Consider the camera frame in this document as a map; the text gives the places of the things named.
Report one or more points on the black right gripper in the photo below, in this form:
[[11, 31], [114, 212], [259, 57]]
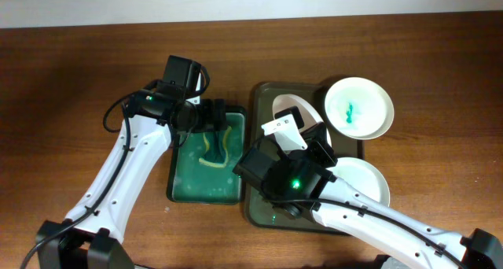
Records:
[[316, 141]]

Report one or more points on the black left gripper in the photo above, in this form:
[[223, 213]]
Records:
[[210, 123]]

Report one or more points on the green and yellow sponge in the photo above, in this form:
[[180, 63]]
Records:
[[216, 154]]

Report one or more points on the white bowl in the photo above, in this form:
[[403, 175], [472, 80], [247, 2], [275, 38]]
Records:
[[298, 107], [359, 108]]

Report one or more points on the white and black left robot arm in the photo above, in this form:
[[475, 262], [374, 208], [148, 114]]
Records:
[[92, 233]]

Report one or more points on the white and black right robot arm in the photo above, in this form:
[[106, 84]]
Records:
[[413, 243]]

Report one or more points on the large dark serving tray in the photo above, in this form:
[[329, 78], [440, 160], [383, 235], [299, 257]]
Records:
[[259, 212]]

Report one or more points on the dark green water tray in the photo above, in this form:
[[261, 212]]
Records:
[[191, 182]]

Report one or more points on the white plate lower right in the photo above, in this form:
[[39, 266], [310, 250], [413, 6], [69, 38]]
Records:
[[364, 177]]

